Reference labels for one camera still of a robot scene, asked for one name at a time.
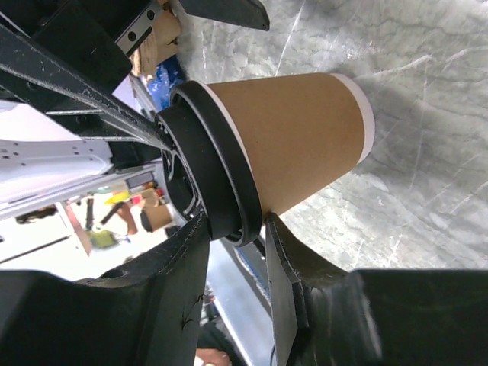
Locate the brown pulp cup carrier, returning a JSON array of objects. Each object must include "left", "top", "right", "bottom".
[{"left": 130, "top": 10, "right": 181, "bottom": 76}]

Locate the brown paper coffee cup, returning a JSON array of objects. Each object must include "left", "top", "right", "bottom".
[{"left": 204, "top": 72, "right": 375, "bottom": 214}]

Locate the black plastic cup lid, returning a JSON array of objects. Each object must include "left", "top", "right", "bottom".
[{"left": 158, "top": 81, "right": 262, "bottom": 246}]

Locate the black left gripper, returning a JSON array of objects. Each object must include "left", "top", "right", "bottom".
[{"left": 1, "top": 1, "right": 170, "bottom": 150}]

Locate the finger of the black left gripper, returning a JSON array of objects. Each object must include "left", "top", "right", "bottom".
[{"left": 180, "top": 0, "right": 270, "bottom": 31}]

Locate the blue Doritos chip bag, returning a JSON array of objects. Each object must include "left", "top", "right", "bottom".
[{"left": 147, "top": 56, "right": 187, "bottom": 112}]

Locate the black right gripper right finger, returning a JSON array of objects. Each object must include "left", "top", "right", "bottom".
[{"left": 265, "top": 214, "right": 487, "bottom": 365}]

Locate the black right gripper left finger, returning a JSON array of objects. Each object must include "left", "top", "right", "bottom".
[{"left": 1, "top": 214, "right": 210, "bottom": 365}]

